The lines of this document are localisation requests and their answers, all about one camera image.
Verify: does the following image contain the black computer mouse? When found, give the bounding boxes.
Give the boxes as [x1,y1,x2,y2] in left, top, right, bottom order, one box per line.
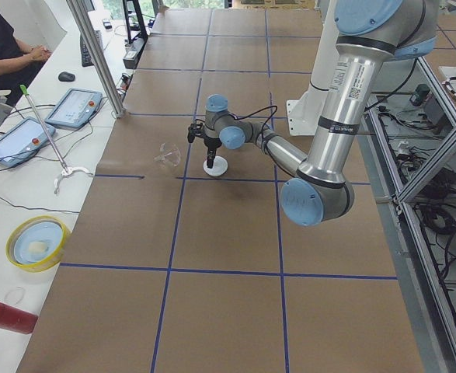
[57,71,75,82]

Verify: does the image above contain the reacher grabber stick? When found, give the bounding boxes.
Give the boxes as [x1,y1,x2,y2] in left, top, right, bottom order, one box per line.
[19,85,94,195]

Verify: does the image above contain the yellow rimmed bowl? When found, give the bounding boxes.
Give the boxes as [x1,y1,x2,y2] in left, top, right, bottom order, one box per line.
[5,215,71,273]

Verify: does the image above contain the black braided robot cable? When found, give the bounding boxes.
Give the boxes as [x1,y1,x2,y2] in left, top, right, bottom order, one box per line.
[190,92,279,156]

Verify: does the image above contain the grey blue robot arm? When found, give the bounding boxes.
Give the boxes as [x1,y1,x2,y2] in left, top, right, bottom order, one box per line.
[188,1,439,226]

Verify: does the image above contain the white ceramic lid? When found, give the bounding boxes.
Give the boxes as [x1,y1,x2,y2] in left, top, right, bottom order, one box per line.
[203,155,228,177]

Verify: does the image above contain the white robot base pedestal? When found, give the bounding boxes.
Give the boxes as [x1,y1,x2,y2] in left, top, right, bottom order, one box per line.
[287,0,339,136]

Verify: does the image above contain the blue teach pendant near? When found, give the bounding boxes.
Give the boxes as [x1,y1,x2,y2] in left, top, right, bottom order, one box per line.
[0,117,48,167]

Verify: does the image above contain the black keyboard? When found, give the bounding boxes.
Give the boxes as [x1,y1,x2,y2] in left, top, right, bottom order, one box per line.
[80,30,103,67]

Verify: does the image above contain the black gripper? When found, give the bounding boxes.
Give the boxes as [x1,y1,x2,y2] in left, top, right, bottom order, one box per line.
[204,137,221,168]

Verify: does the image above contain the blue teach pendant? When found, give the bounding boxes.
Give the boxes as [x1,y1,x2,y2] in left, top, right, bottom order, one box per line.
[45,88,103,129]
[0,117,48,167]

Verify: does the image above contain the red cylinder tube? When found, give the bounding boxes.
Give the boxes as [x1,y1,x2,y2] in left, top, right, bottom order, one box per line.
[0,302,38,334]

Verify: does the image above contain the seated person in black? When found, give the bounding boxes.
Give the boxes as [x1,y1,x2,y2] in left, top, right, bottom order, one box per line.
[0,14,51,106]

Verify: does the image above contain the blue teach pendant far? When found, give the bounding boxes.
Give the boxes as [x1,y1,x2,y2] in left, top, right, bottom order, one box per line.
[45,88,103,129]

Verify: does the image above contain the aluminium frame rail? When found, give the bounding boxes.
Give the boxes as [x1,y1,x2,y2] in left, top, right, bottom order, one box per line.
[66,0,125,118]

